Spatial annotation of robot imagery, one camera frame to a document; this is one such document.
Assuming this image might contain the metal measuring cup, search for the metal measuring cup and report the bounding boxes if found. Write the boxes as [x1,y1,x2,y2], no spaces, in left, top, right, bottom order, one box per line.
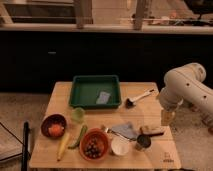
[101,126,152,150]

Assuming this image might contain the blue-grey cloth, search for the blue-grey cloth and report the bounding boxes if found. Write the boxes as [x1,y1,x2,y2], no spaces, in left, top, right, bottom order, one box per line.
[111,122,137,140]

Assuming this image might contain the white-handled dish brush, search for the white-handled dish brush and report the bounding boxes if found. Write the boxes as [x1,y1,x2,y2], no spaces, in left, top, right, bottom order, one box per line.
[125,89,153,108]

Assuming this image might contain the orange bowl with berries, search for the orange bowl with berries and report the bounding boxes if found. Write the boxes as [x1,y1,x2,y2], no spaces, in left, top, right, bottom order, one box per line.
[79,128,110,162]

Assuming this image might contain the white small cup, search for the white small cup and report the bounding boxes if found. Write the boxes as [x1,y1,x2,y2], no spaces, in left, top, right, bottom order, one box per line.
[111,137,129,156]

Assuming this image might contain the green plastic cup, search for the green plastic cup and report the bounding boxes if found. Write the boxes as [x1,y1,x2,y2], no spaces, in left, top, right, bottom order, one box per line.
[71,107,85,123]

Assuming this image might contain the wooden scrub brush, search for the wooden scrub brush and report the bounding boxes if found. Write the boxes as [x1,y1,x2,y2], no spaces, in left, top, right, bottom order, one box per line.
[140,126,165,137]

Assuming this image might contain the orange carrot piece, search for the orange carrot piece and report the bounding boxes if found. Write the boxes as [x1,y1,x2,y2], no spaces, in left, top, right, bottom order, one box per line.
[48,124,63,137]

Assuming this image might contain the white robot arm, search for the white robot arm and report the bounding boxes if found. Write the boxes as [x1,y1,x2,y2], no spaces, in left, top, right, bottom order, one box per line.
[158,63,213,128]

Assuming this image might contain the dark red bowl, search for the dark red bowl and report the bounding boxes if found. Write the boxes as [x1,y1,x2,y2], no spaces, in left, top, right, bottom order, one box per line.
[41,114,67,138]

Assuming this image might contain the green cucumber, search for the green cucumber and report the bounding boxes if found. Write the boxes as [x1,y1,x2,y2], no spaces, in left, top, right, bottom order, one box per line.
[68,125,88,149]

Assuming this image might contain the black pole stand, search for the black pole stand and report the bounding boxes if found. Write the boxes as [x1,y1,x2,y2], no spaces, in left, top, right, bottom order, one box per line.
[21,122,29,171]

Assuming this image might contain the green plastic tray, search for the green plastic tray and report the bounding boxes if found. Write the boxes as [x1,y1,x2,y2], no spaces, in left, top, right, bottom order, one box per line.
[69,75,122,109]

